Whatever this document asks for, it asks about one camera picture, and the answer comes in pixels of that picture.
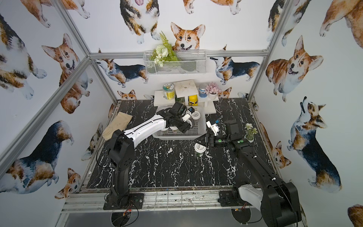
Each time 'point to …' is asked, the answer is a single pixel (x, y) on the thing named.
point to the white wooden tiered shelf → (185, 88)
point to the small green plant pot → (181, 99)
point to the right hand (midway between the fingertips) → (201, 137)
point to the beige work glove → (120, 121)
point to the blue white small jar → (202, 91)
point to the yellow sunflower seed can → (169, 91)
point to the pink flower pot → (212, 90)
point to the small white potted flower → (250, 133)
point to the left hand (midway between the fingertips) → (184, 119)
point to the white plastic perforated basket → (198, 130)
